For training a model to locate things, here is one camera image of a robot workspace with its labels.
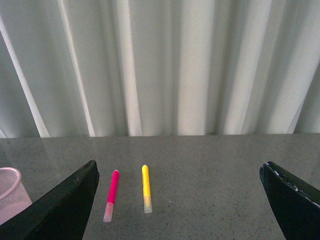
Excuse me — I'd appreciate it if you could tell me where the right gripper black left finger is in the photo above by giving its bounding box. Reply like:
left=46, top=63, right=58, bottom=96
left=0, top=160, right=100, bottom=240

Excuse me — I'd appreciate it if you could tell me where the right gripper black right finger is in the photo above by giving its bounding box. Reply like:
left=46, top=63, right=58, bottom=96
left=259, top=161, right=320, bottom=240

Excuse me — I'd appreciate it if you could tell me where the pink highlighter pen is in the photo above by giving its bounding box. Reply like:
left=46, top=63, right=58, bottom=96
left=103, top=170, right=120, bottom=223

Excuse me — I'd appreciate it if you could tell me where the pink mesh cup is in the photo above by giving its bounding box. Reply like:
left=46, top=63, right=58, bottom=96
left=0, top=167, right=33, bottom=225

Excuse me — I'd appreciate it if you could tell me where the yellow highlighter pen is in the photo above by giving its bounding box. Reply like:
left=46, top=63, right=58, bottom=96
left=141, top=165, right=152, bottom=214

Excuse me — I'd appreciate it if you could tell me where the white pleated curtain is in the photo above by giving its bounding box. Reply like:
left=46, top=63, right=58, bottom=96
left=0, top=0, right=320, bottom=138

